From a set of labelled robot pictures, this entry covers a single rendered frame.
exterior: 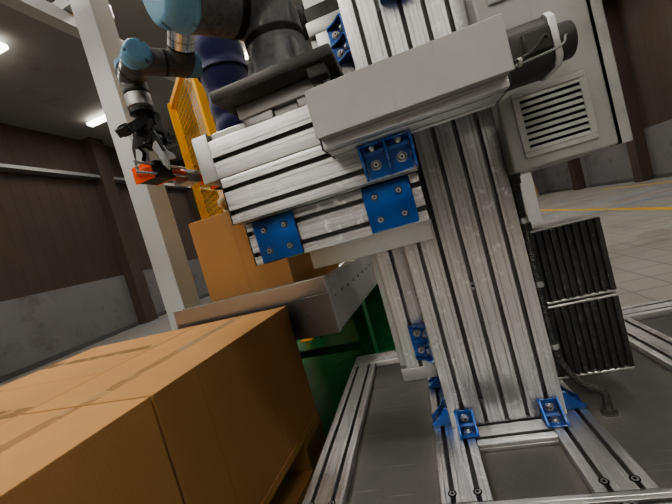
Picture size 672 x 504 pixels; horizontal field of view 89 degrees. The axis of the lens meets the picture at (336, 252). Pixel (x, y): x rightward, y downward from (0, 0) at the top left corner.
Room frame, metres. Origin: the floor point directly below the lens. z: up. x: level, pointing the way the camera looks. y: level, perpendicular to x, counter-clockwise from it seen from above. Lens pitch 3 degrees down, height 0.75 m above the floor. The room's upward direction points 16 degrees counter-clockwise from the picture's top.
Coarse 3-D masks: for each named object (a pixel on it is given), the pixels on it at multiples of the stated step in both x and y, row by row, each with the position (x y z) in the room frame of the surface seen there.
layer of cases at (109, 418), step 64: (256, 320) 1.08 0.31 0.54; (64, 384) 0.94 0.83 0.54; (128, 384) 0.76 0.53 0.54; (192, 384) 0.73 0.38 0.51; (256, 384) 0.93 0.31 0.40; (0, 448) 0.58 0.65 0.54; (64, 448) 0.50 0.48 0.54; (128, 448) 0.57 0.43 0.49; (192, 448) 0.68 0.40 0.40; (256, 448) 0.86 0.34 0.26
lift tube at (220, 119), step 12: (204, 72) 1.56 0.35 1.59; (216, 72) 1.54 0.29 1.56; (228, 72) 1.55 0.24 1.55; (240, 72) 1.59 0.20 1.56; (204, 84) 1.59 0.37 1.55; (216, 84) 1.55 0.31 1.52; (228, 84) 1.55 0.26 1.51; (216, 108) 1.56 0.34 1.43; (216, 120) 1.60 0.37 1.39; (228, 120) 1.54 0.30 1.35; (240, 120) 1.54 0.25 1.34
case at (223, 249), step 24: (216, 216) 1.39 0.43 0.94; (216, 240) 1.40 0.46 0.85; (240, 240) 1.37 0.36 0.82; (216, 264) 1.42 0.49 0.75; (240, 264) 1.38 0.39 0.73; (264, 264) 1.35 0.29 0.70; (288, 264) 1.32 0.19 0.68; (312, 264) 1.53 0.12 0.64; (336, 264) 1.85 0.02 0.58; (216, 288) 1.43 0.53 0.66; (240, 288) 1.39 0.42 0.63; (264, 288) 1.36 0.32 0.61
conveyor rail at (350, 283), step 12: (348, 264) 1.51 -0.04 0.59; (360, 264) 1.69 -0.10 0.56; (336, 276) 1.31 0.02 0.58; (348, 276) 1.46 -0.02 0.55; (360, 276) 1.63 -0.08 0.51; (372, 276) 1.85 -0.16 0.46; (336, 288) 1.28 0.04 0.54; (348, 288) 1.41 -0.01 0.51; (360, 288) 1.58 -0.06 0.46; (372, 288) 1.78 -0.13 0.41; (336, 300) 1.25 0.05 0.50; (348, 300) 1.37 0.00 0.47; (360, 300) 1.53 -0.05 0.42; (348, 312) 1.33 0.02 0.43
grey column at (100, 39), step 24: (72, 0) 2.29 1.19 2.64; (96, 0) 2.30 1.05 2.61; (96, 24) 2.25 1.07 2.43; (96, 48) 2.27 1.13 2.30; (120, 48) 2.38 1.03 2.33; (96, 72) 2.29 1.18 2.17; (120, 96) 2.26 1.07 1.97; (120, 120) 2.26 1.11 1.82; (120, 144) 2.28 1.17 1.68; (144, 192) 2.26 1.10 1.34; (144, 216) 2.28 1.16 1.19; (168, 216) 2.35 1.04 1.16; (144, 240) 2.30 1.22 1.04; (168, 240) 2.29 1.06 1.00; (168, 264) 2.26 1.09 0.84; (168, 288) 2.27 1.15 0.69; (192, 288) 2.36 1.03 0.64; (168, 312) 2.29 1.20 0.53
